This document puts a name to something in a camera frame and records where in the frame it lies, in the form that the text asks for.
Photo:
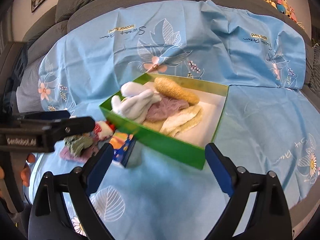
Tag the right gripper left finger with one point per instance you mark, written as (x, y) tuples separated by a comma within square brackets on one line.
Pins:
[(49, 217)]

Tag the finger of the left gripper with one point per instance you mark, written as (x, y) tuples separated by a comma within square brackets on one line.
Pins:
[(50, 115), (63, 128)]

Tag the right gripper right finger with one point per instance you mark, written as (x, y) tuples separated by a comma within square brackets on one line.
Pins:
[(270, 216)]

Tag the sage green cloth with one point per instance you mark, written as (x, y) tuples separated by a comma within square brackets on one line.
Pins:
[(77, 143)]

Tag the blue orange tissue pack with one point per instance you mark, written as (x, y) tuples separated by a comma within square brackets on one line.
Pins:
[(123, 145)]

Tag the grey elephant plush toy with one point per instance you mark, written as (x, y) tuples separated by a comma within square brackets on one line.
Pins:
[(136, 103)]

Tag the lilac fluffy scrunchie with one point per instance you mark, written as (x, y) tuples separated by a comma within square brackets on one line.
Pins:
[(165, 108)]

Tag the yellow spotted plush toy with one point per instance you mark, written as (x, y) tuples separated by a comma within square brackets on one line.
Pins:
[(171, 89)]

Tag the cream yellow waffle towel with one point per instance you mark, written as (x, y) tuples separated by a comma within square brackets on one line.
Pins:
[(180, 122)]

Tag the operator hand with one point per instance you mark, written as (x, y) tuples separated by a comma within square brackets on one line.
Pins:
[(25, 172)]

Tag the red white plush toy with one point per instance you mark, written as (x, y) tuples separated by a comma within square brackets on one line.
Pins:
[(103, 130)]

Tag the grey sofa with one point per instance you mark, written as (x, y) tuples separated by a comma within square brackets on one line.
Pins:
[(112, 2)]

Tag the light blue floral sheet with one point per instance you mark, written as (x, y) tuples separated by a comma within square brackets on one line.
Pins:
[(175, 55)]

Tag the green cardboard box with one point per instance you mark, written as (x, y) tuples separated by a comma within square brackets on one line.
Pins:
[(186, 147)]

